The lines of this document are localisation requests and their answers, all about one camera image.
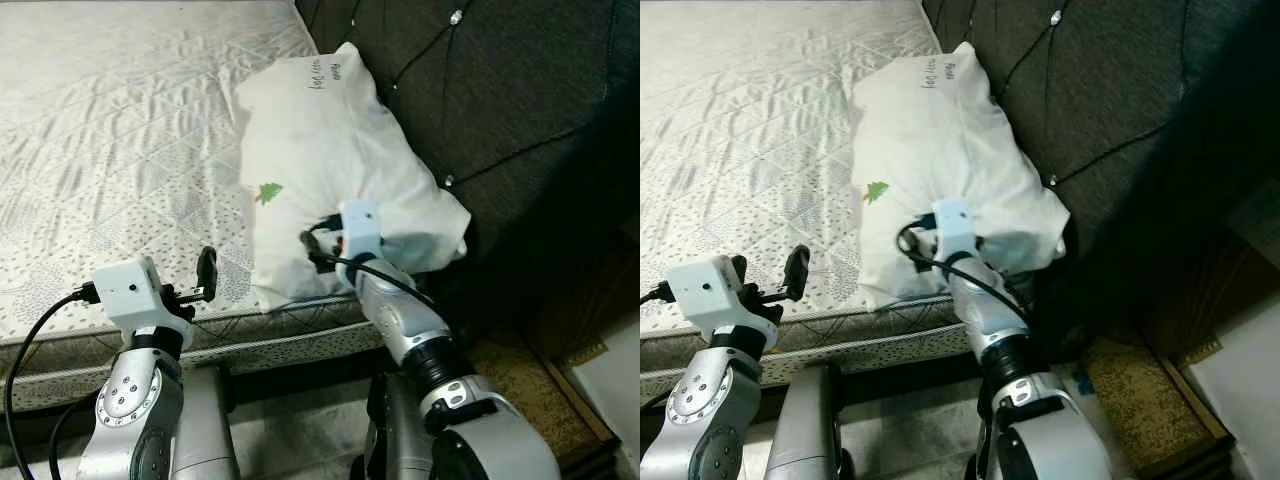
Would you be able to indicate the white pillow with green tree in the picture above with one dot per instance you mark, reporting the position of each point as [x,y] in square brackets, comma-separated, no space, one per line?
[940,150]
[330,150]

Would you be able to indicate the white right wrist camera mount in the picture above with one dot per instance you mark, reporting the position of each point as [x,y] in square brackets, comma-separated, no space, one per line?
[957,228]
[362,230]

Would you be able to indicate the brown patterned floor mat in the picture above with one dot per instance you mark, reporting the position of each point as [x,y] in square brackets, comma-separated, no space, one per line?
[1150,400]
[530,400]

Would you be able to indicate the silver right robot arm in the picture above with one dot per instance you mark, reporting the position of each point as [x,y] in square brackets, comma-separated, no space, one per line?
[985,310]
[400,320]

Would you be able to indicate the silver robot leg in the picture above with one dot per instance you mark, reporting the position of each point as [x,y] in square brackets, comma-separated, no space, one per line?
[205,430]
[400,430]
[805,430]
[985,450]

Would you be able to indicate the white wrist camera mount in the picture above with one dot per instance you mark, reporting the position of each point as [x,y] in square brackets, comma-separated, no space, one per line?
[135,290]
[710,290]
[362,230]
[957,228]

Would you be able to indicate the dark tufted headboard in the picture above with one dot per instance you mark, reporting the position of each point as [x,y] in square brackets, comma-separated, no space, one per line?
[500,90]
[1130,90]

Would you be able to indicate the silver left robot leg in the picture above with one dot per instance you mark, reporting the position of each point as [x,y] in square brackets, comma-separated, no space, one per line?
[205,430]
[805,430]

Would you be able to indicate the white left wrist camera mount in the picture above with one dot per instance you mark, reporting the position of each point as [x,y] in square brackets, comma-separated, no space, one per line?
[135,290]
[710,290]

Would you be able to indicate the white quilted mattress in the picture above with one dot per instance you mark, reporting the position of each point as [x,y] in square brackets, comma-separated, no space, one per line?
[120,120]
[750,120]

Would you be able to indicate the white cabinet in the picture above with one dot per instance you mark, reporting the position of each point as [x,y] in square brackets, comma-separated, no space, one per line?
[610,400]
[1240,390]

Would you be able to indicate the silver right robot leg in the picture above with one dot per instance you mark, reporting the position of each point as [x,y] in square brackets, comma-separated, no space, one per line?
[985,450]
[400,430]

